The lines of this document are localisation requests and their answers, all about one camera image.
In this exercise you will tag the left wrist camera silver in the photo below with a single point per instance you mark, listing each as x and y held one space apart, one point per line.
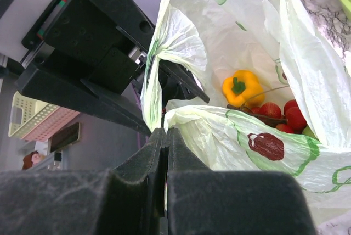
21 22

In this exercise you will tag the green toy cabbage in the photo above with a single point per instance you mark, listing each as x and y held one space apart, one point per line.
308 132

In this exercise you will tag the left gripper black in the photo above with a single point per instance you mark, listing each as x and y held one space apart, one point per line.
91 41

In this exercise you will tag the pink perforated plastic basket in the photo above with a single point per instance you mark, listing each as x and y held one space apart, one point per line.
49 121

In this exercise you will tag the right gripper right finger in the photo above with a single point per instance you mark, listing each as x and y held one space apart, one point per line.
202 201

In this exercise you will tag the yellow toy bell pepper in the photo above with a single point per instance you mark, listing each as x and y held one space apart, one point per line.
243 89

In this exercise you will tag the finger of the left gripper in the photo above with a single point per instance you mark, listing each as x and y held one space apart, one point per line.
182 76

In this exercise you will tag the red cherry tomato bunch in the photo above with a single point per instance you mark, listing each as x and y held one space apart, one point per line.
287 119

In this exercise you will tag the green avocado print plastic bag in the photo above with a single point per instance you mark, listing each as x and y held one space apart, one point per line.
277 41

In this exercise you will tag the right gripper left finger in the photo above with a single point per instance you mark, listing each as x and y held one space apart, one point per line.
125 200

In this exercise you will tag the yellow perforated plastic basket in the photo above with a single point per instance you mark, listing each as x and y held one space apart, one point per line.
27 114

